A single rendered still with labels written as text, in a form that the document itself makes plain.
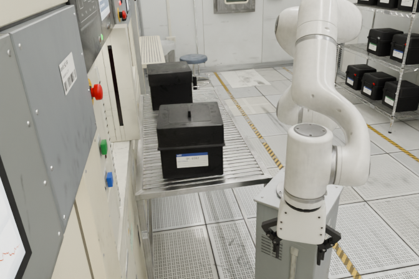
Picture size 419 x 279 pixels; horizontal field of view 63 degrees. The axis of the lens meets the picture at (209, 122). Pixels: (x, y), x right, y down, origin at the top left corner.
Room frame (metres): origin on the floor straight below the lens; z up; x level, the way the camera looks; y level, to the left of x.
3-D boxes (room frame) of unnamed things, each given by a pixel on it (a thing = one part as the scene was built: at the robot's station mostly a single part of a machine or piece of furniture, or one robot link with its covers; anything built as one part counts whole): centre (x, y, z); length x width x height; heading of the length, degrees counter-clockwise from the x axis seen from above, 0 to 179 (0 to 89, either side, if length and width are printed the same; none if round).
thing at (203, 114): (1.44, 0.09, 0.98); 0.29 x 0.29 x 0.13; 4
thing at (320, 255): (0.57, -0.25, 1.03); 0.03 x 0.03 x 0.07; 75
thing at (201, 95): (1.87, 0.13, 0.38); 1.30 x 0.60 x 0.76; 9
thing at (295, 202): (0.59, -0.19, 1.18); 0.09 x 0.08 x 0.03; 75
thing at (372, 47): (3.79, -1.96, 0.81); 0.30 x 0.28 x 0.26; 4
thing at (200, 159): (1.44, 0.09, 0.85); 0.28 x 0.28 x 0.17; 4
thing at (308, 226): (0.59, -0.19, 1.12); 0.10 x 0.07 x 0.11; 75
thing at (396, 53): (3.42, -2.05, 0.81); 0.30 x 0.28 x 0.26; 7
